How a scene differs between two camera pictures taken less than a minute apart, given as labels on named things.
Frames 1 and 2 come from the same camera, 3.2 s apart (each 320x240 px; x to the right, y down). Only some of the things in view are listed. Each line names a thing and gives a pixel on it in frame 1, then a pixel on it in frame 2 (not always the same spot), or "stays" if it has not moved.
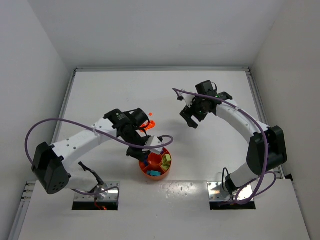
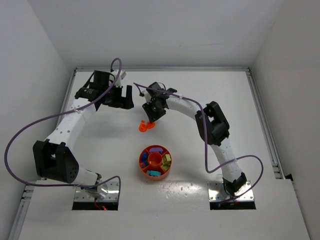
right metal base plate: [217, 193] stays
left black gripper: [136, 151] -> [119, 97]
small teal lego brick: [155, 173] stays
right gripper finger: [186, 114] -> [149, 112]
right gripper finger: [198, 116] -> [159, 114]
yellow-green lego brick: [168, 157] stays
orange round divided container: [156, 166] stays
